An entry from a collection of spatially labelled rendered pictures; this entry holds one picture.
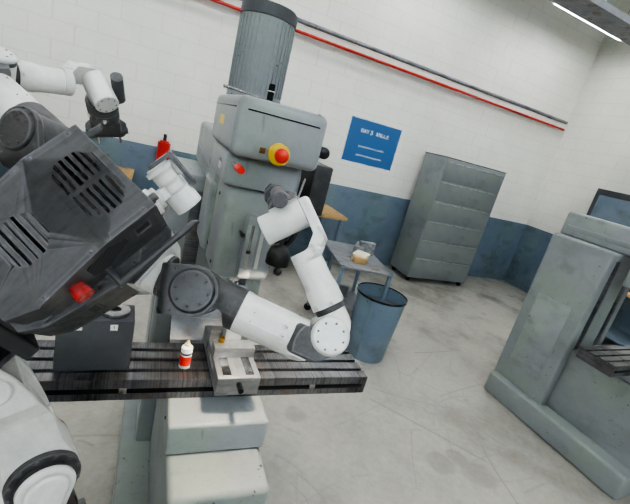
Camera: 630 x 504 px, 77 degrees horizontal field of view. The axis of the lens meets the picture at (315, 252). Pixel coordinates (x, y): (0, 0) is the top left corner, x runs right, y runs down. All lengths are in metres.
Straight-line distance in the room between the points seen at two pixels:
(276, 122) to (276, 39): 0.46
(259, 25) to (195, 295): 1.03
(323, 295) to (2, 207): 0.57
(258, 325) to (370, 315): 2.79
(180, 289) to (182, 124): 4.83
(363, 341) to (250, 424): 2.29
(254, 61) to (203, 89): 4.04
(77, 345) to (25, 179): 0.80
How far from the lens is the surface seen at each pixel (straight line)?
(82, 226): 0.72
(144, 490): 2.16
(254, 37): 1.53
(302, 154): 1.16
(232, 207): 1.28
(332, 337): 0.79
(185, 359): 1.53
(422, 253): 6.44
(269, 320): 0.80
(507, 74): 7.67
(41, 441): 1.08
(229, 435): 1.52
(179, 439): 1.50
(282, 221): 0.83
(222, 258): 1.32
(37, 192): 0.77
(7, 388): 0.93
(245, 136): 1.11
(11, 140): 0.96
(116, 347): 1.49
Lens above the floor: 1.84
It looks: 16 degrees down
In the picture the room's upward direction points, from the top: 15 degrees clockwise
